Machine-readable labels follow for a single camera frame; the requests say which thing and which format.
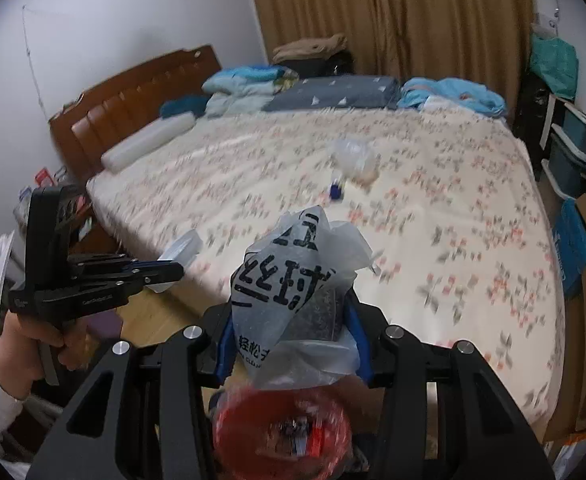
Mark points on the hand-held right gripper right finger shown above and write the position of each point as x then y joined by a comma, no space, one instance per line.
363,355

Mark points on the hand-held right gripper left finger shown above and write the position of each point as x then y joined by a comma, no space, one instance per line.
226,355

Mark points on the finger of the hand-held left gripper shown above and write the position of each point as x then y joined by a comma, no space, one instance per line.
108,261
143,279

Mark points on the clear plastic container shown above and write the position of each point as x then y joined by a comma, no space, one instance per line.
183,250
353,155

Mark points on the red lined trash bin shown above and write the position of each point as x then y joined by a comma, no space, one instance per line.
253,435

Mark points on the red box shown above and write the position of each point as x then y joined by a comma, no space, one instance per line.
315,442

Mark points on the printed translucent plastic bag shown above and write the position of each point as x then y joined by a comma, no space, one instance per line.
293,280

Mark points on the black snack wrapper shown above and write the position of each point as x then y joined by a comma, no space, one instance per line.
292,431

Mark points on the person's left hand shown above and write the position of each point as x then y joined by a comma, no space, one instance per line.
28,340

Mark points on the wooden nightstand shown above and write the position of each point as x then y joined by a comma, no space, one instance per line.
98,240

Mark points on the red white packet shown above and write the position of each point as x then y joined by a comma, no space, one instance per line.
45,179

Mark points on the purple cloth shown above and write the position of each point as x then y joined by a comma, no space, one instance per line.
105,327

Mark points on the white pillow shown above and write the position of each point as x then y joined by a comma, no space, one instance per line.
148,140

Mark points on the bed with floral sheet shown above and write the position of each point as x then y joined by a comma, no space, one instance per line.
253,170

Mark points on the wooden headboard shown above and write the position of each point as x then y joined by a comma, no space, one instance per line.
123,95

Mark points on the small blue bottle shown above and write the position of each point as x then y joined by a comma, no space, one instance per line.
336,190

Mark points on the teal pillow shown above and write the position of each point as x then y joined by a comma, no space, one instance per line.
183,106

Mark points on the folded light blue quilt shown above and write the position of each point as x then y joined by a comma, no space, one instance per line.
243,87

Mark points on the blue box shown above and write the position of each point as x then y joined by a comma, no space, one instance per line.
573,250

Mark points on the grey pillow with triangles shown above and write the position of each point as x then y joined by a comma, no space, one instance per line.
333,91

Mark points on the black suitcase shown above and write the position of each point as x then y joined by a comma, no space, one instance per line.
318,67

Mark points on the crumpled blue blanket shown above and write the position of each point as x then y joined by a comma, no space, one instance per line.
453,94

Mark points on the large teal storage bin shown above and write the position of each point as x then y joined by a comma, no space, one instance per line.
570,172

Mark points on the folded tan cloth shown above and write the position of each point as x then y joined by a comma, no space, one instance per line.
308,47

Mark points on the black fabric bag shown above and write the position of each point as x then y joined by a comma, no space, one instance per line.
530,105

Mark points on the small teal storage bin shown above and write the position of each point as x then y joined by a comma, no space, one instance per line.
580,127

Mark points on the brown curtain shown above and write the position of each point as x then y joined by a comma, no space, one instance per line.
398,15

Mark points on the teal fabric bag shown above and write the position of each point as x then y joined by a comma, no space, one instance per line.
553,65

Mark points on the white shelf frame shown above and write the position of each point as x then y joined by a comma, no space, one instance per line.
548,120

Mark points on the white wall device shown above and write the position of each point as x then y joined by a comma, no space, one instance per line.
544,24

